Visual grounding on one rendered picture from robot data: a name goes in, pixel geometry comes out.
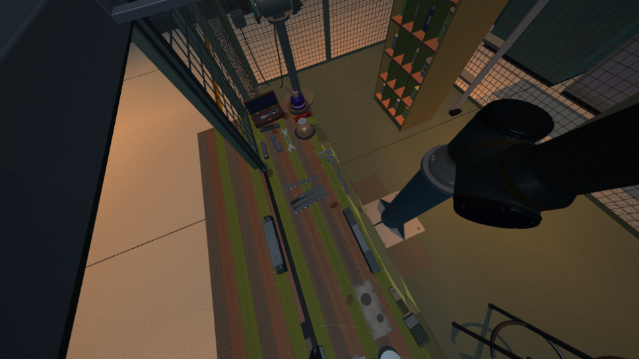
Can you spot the white round object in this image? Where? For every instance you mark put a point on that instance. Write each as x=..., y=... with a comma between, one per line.
x=388, y=353

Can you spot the grey drilled gauge plate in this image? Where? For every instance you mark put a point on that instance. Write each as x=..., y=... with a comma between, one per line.
x=308, y=198

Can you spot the green orange shelf unit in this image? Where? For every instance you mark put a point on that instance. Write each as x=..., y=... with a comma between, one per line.
x=429, y=65

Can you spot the small grey bolt plate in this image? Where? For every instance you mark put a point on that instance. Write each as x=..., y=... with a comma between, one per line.
x=398, y=298

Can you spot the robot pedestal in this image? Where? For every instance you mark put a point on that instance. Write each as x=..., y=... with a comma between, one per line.
x=412, y=197

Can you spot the mesh cage wall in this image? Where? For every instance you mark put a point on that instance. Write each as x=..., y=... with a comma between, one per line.
x=574, y=65
x=349, y=30

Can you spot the dark green small box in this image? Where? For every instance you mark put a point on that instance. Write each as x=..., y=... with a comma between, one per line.
x=417, y=328

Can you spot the silver open-end wrench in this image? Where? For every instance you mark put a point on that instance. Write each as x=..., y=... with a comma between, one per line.
x=287, y=140

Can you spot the mesh hatch shutter frame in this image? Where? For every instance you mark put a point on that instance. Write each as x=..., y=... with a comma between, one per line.
x=199, y=75

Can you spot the small red tool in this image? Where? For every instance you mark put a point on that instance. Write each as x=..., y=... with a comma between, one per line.
x=302, y=116

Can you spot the grey vernier caliper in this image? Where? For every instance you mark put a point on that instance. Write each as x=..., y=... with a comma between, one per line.
x=335, y=168

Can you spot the grey gauge block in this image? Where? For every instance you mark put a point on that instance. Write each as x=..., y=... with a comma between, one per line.
x=264, y=150
x=277, y=143

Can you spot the dark tall cabinet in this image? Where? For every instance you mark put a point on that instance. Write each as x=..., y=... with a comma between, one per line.
x=50, y=174

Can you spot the grey lamp on pole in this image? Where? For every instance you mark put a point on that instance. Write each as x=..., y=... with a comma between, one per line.
x=285, y=45

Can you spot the brown open instrument case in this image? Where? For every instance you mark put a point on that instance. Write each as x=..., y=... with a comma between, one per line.
x=264, y=112

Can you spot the grey rod with black tip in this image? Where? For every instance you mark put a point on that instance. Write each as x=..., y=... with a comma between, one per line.
x=491, y=60

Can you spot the grey narrow drilled strip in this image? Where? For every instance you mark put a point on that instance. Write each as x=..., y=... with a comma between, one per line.
x=301, y=182

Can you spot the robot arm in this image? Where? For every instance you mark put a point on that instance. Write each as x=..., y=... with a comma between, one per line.
x=504, y=164

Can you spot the grey hanging cup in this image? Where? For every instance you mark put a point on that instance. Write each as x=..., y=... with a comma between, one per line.
x=238, y=19

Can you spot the grey rest rail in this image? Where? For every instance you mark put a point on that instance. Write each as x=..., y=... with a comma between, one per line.
x=361, y=240
x=274, y=244

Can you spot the brass counter bell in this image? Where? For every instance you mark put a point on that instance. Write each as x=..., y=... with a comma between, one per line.
x=304, y=130

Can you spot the small dark flat bar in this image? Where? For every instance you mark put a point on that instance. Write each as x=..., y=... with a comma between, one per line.
x=269, y=128

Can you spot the dark shutter track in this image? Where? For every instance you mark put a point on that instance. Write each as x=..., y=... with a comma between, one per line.
x=289, y=249

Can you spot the purple bottle on round base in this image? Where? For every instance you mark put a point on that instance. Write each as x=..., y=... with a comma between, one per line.
x=297, y=102

